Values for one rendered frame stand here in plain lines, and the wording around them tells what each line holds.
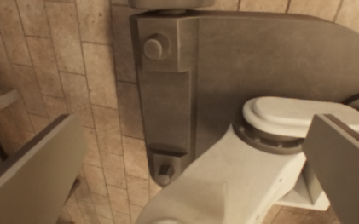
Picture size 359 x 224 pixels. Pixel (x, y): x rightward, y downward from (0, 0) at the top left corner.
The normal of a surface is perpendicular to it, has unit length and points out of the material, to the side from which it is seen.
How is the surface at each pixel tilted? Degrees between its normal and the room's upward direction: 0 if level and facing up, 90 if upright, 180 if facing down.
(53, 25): 0
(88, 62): 0
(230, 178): 90
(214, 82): 0
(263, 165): 90
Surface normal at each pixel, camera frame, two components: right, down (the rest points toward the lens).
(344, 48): -0.22, 0.51
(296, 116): -0.02, -0.85
